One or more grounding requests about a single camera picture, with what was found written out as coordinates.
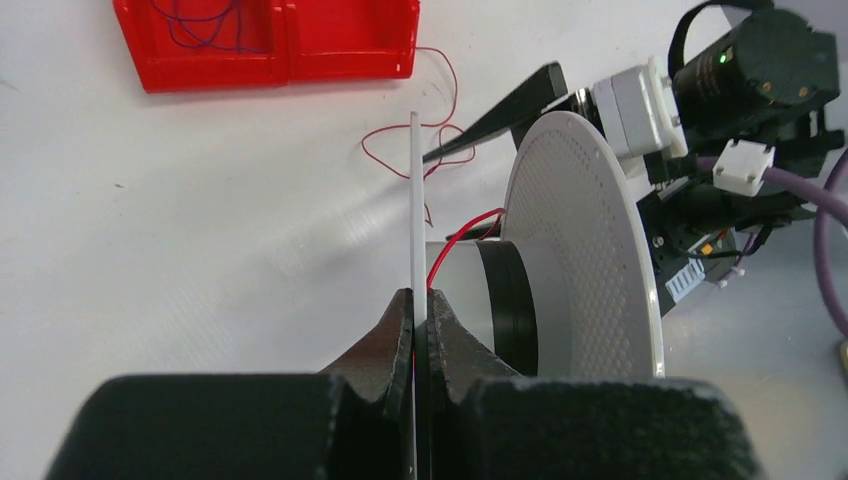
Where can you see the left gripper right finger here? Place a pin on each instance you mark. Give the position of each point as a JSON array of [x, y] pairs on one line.
[[461, 371]]

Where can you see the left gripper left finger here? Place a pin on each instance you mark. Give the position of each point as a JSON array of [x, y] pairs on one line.
[[378, 367]]

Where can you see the red two-compartment bin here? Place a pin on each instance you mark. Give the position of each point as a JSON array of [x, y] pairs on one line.
[[192, 46]]

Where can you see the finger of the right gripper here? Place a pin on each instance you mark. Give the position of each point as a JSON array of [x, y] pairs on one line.
[[527, 101]]

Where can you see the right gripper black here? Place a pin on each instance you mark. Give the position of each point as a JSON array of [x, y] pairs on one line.
[[700, 233]]

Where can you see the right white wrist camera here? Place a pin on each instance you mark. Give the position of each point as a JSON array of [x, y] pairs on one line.
[[639, 113]]

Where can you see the white translucent cable spool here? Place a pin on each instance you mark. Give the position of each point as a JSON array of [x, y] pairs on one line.
[[581, 326]]

